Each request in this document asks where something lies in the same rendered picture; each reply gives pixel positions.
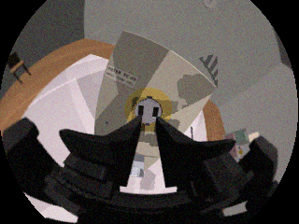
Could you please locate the white cylinder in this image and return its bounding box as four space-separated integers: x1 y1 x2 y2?
135 96 162 123

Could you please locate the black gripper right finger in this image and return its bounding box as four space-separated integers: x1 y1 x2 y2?
156 116 235 188

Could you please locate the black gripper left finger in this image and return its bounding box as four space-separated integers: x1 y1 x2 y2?
59 115 142 187

